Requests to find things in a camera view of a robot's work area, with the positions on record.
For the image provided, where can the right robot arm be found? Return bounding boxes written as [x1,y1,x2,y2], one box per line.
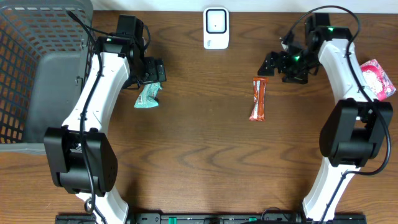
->
[258,6,393,223]

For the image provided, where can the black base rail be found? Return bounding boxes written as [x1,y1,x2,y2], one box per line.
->
[54,212,367,224]

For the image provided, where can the left black cable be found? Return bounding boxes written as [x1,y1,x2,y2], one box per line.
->
[65,9,108,224]

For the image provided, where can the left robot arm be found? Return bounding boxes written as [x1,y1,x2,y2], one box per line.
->
[44,15,166,223]

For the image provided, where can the right black cable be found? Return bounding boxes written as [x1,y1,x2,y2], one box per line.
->
[285,5,392,223]

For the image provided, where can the brown orange candy bar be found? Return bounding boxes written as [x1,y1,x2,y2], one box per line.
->
[249,77,269,121]

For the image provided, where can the white barcode scanner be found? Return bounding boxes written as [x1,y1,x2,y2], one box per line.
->
[203,7,229,50]

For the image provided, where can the black cable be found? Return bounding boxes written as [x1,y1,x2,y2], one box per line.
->
[65,9,108,224]
[285,5,392,223]

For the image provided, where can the red purple snack bag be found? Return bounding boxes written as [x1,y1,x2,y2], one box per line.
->
[360,59,396,101]

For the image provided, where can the teal white snack wrapper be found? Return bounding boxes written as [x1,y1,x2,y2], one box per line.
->
[134,82,162,108]

